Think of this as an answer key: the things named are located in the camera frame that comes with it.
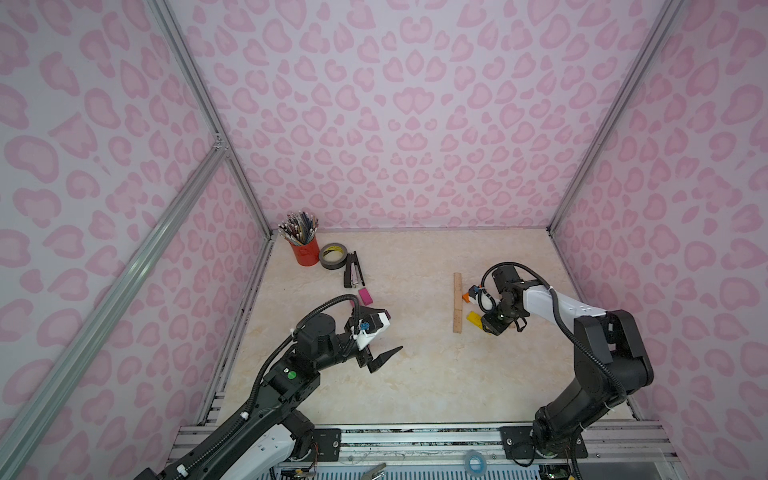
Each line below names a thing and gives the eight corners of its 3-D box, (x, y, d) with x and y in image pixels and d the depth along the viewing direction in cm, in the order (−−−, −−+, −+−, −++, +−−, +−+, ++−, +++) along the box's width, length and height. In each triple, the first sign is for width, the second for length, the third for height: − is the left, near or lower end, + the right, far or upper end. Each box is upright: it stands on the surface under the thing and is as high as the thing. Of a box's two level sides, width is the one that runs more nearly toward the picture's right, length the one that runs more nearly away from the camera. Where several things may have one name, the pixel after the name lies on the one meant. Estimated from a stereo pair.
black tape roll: (318, 269, 111) (317, 264, 109) (323, 247, 118) (322, 242, 116) (345, 269, 111) (344, 264, 109) (348, 247, 118) (347, 242, 116)
